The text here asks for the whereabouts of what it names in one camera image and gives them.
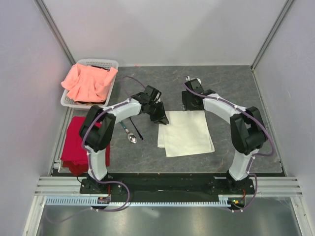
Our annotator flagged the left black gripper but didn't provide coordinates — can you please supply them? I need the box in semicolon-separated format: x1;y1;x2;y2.
147;101;169;126

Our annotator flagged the white cloth napkin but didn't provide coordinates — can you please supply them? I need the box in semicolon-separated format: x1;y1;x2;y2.
157;111;215;157

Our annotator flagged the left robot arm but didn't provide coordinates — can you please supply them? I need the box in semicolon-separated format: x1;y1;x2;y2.
79;86;169;193

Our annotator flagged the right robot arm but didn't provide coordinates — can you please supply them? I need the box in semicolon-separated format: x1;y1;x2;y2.
182;76;269;194

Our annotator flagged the salmon pink cloth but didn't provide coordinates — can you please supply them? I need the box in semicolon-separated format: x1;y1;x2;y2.
61;63;118;103

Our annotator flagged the red folded cloth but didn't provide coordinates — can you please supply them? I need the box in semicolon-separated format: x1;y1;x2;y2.
61;117;110;180

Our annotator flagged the purple handled spoon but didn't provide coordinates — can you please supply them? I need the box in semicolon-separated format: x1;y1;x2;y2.
129;117;144;140

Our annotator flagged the green handled metal spoon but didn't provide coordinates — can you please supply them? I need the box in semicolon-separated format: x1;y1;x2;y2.
120;121;137;144

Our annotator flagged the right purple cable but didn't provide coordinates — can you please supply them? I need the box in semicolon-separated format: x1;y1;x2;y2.
184;82;276;177

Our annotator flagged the purple cable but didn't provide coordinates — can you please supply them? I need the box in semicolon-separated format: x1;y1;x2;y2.
184;82;276;177
81;76;148;184

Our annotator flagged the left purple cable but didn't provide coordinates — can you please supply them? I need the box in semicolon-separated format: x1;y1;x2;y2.
81;76;148;184

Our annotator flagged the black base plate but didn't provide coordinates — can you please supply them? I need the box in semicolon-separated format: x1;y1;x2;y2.
80;173;255;195

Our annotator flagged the slotted cable duct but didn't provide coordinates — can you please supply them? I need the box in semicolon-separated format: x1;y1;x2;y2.
45;195;232;207

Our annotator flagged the right aluminium frame post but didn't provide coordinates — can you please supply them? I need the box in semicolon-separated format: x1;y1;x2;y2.
250;0;295;72

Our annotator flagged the aluminium frame post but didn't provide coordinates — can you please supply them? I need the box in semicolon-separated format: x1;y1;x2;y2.
34;0;75;65
250;0;295;72

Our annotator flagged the left aluminium frame post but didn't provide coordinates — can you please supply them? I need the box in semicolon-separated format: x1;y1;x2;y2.
34;0;75;65

